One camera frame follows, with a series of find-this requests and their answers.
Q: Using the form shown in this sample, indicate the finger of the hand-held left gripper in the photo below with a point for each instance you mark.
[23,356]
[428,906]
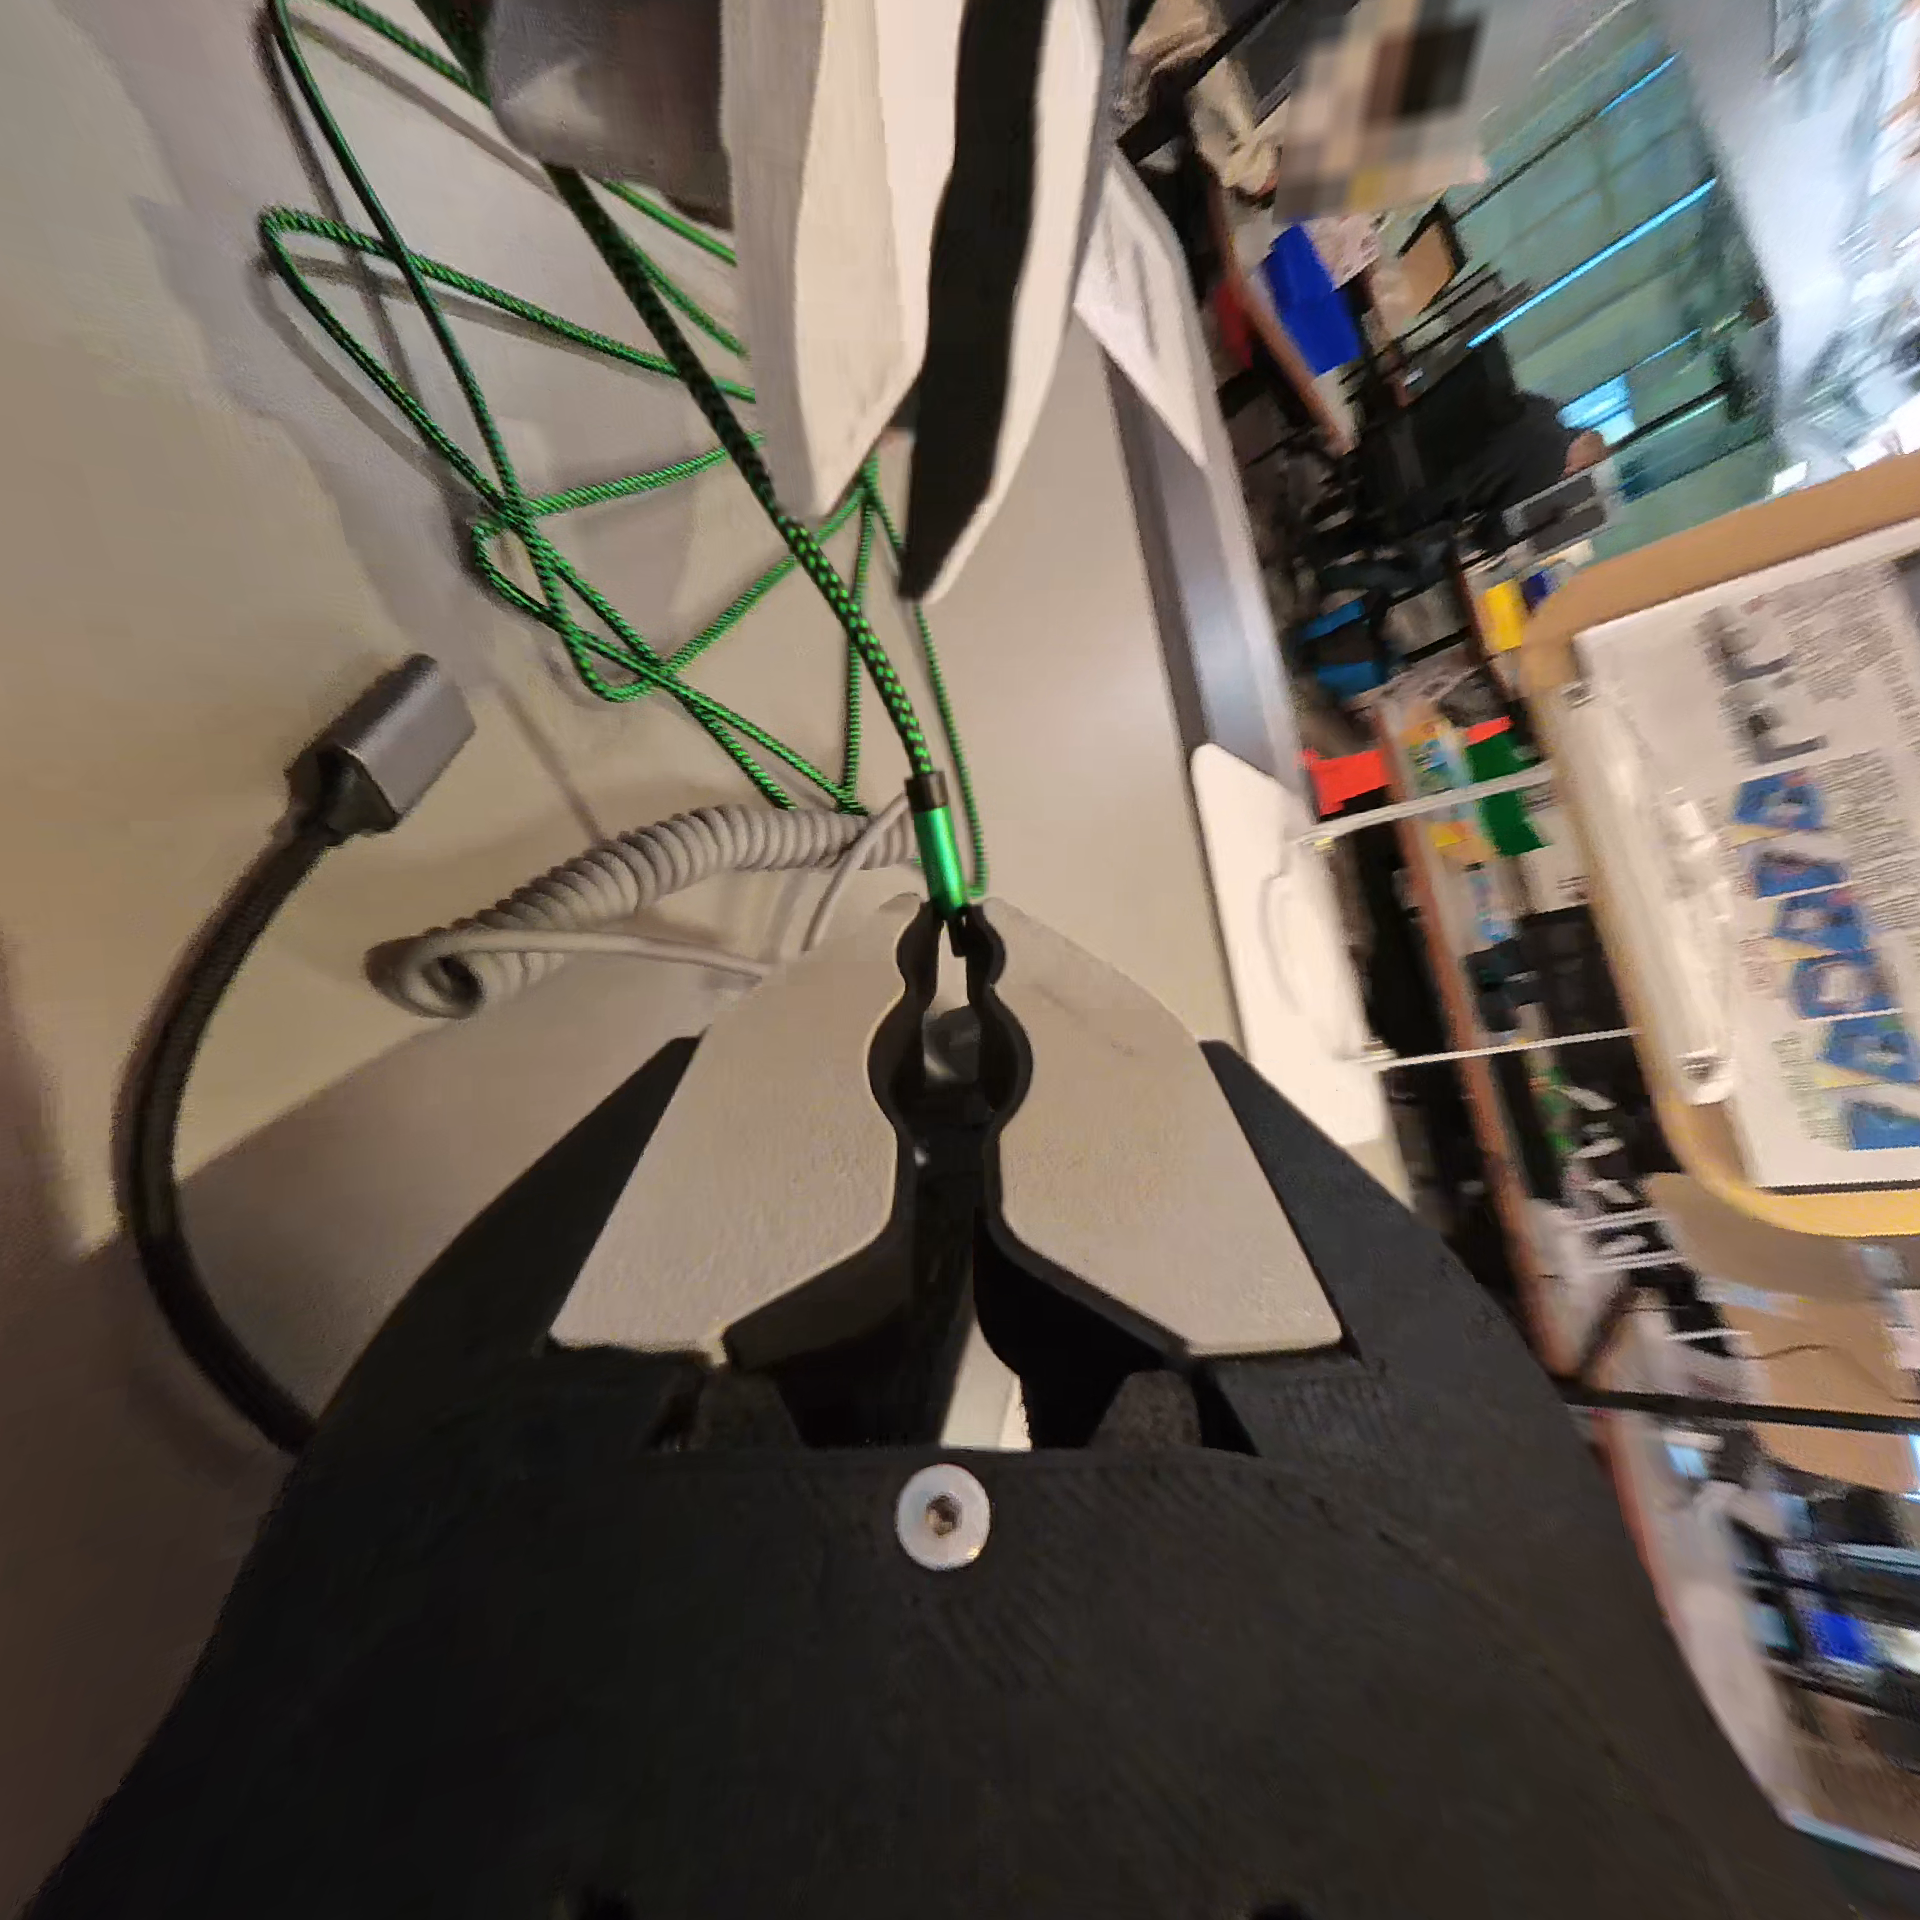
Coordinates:
[840,225]
[1057,182]

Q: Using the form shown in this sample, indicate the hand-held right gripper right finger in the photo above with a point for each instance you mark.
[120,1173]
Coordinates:
[1154,1183]

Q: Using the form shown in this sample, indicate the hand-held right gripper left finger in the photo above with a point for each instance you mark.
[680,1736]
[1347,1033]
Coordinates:
[750,1169]

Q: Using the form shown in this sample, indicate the grey desk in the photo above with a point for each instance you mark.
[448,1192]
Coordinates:
[150,449]

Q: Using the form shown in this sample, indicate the white base clear acrylic stand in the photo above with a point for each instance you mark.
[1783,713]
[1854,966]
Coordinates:
[1275,960]

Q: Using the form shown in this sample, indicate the blue storage bin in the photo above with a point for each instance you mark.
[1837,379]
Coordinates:
[1313,302]

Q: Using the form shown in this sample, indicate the printed paper sheet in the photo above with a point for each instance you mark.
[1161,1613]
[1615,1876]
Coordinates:
[1723,900]

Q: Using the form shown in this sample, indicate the wooden board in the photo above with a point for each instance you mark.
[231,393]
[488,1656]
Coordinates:
[1560,630]

